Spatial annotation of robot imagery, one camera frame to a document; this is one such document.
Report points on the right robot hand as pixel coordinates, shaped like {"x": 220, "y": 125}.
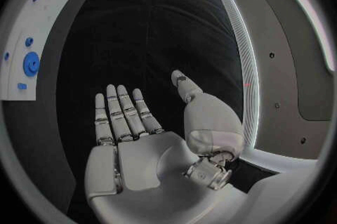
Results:
{"x": 142, "y": 165}

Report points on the white task board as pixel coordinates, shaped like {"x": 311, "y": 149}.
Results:
{"x": 29, "y": 17}

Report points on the blue short cylinder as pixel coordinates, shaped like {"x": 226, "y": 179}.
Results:
{"x": 29, "y": 41}

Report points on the blue block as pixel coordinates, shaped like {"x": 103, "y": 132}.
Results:
{"x": 21, "y": 86}

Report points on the blue gear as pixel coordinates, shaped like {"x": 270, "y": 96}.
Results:
{"x": 31, "y": 64}

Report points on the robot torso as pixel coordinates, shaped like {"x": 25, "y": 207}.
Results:
{"x": 276, "y": 59}

